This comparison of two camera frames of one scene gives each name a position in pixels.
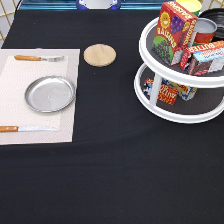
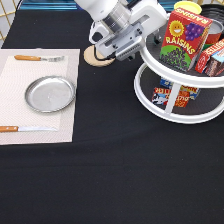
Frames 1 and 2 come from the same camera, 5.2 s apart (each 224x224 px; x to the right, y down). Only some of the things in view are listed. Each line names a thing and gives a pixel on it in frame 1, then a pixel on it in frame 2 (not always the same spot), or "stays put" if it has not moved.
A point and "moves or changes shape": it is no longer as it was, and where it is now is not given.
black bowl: x=217 y=15 moves or changes shape
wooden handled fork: x=34 y=58 stays put
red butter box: x=200 y=48 to x=204 y=58
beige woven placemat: x=38 y=91 stays put
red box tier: x=167 y=94 to x=161 y=97
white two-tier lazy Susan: x=173 y=93 moves or changes shape
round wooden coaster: x=100 y=55 stays put
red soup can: x=204 y=30 to x=214 y=32
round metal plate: x=49 y=94 stays put
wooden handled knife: x=9 y=129 stays put
